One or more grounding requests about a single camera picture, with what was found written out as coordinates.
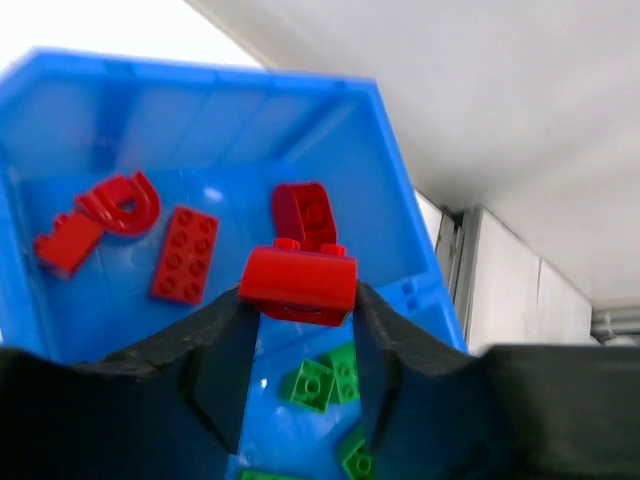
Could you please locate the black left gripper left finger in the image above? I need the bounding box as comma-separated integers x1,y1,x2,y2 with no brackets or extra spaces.
1,290,260,479

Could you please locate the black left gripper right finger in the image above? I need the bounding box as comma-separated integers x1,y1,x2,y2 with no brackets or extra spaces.
353,282,639,479

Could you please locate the green lego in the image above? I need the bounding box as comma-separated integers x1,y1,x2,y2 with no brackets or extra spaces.
237,470,306,480

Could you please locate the small green lego cube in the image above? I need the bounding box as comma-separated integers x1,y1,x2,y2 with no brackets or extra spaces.
279,359,335,414

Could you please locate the green 2x4 lego brick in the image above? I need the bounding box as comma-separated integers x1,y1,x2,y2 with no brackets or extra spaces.
319,342,360,404

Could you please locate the red square lego brick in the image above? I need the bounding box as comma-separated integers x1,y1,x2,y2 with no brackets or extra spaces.
238,238,358,327

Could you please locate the small red lego brick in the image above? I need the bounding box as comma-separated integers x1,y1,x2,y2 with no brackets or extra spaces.
33,211,104,280

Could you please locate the red arch lego piece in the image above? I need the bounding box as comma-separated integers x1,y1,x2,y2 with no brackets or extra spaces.
74,171,161,236

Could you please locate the red rounded lego brick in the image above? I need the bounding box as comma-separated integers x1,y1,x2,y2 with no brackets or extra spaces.
271,182,337,252

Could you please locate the green 2x3 lego brick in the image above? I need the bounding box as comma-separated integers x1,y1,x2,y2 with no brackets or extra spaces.
337,424,375,480

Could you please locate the blue plastic divided bin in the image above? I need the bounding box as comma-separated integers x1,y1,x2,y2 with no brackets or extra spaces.
1,50,464,479

